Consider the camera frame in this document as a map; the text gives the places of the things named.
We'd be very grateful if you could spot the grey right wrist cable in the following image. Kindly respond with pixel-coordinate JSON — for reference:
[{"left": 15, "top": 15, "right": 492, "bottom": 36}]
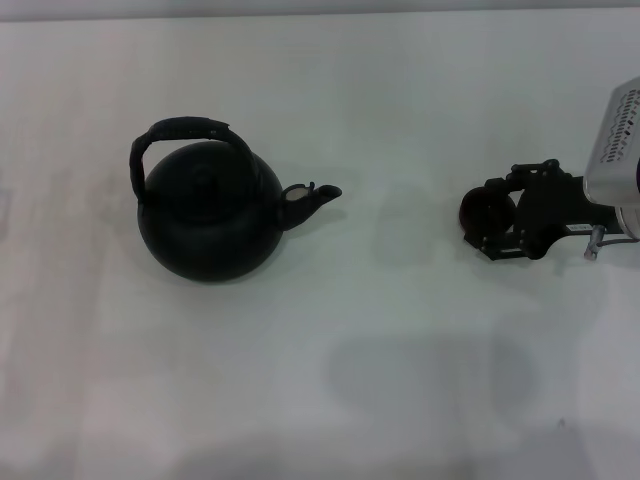
[{"left": 583, "top": 224, "right": 640, "bottom": 261}]

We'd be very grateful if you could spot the black round teapot with handle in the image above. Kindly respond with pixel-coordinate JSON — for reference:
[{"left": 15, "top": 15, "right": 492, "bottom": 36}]
[{"left": 130, "top": 115, "right": 344, "bottom": 284}]

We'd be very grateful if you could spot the small dark brown teacup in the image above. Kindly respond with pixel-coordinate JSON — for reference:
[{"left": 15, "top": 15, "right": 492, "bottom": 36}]
[{"left": 459, "top": 185, "right": 516, "bottom": 237}]

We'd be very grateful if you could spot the silver vented wrist camera box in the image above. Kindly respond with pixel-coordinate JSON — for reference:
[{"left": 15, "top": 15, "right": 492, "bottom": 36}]
[{"left": 582, "top": 74, "right": 640, "bottom": 207}]

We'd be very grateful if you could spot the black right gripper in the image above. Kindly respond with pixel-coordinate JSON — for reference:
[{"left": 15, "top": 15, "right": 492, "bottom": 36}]
[{"left": 464, "top": 159, "right": 621, "bottom": 262}]

